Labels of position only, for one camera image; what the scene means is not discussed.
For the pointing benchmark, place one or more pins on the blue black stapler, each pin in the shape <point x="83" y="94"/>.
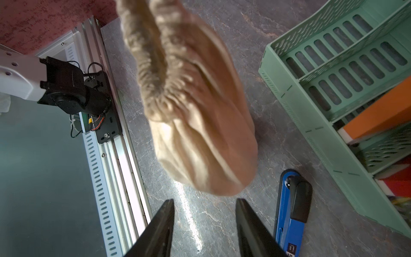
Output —
<point x="293" y="208"/>

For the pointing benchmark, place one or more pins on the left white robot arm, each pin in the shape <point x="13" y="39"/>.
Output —
<point x="52" y="82"/>

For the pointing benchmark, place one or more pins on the beige cloth soil bag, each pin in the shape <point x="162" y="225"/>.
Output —
<point x="192" y="96"/>

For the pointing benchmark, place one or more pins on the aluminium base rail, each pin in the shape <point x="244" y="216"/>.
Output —
<point x="120" y="195"/>

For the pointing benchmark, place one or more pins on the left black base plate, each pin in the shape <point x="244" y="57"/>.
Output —
<point x="101" y="107"/>

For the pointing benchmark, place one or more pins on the green file organizer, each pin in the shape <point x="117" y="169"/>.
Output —
<point x="329" y="69"/>

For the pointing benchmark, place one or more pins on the orange folder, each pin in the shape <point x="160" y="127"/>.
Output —
<point x="389" y="111"/>

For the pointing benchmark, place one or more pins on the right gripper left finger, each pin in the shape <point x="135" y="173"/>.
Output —
<point x="156" y="240"/>

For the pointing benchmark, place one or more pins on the red folder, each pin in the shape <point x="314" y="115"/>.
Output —
<point x="395" y="181"/>

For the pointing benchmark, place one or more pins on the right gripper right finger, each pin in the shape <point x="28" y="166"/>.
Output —
<point x="253" y="237"/>

